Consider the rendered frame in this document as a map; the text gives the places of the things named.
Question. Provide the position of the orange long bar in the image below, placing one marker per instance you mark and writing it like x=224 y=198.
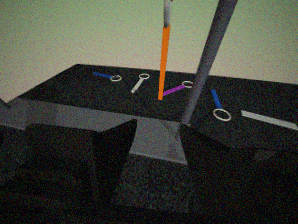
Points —
x=165 y=43

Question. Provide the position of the wire loop course on grey base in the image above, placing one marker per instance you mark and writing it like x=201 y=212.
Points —
x=154 y=138

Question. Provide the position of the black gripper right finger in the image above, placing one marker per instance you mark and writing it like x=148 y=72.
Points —
x=220 y=173

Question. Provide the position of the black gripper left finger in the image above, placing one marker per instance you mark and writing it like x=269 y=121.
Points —
x=104 y=152

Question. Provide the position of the white flat bar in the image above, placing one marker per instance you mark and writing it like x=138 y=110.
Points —
x=269 y=120

